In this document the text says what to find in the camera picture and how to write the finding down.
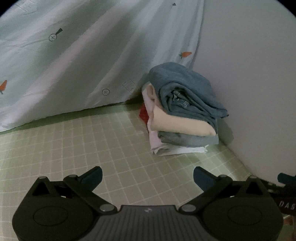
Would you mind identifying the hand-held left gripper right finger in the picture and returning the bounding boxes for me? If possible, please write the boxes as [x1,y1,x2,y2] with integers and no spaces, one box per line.
[179,166,273,213]

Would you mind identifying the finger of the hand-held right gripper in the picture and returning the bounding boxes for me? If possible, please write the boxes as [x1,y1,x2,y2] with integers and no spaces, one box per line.
[277,172,296,186]

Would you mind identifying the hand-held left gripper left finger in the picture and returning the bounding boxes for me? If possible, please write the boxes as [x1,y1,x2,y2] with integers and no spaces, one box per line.
[30,166,116,213]

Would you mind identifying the blue denim jeans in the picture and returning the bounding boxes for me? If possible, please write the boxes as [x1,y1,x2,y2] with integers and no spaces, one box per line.
[148,62,229,133]

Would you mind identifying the white folded garment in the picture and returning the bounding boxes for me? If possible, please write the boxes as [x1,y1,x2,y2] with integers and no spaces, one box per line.
[153,144,210,157]

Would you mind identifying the green grid mat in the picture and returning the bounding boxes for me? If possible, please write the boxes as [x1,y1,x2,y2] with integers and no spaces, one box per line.
[0,96,296,241]

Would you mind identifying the grey-blue folded garment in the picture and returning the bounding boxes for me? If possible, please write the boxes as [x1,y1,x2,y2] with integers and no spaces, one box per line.
[158,130,220,147]

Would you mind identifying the beige folded garment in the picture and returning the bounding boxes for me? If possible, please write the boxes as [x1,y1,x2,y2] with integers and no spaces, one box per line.
[146,85,217,137]

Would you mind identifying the pale pink folded garment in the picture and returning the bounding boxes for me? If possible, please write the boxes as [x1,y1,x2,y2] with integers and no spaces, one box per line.
[142,83,169,153]

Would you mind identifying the red garment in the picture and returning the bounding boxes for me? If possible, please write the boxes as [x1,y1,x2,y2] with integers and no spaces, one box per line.
[139,103,149,123]

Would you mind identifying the light blue carrot print sheet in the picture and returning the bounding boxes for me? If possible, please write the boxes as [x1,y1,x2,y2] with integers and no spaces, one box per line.
[0,0,205,132]

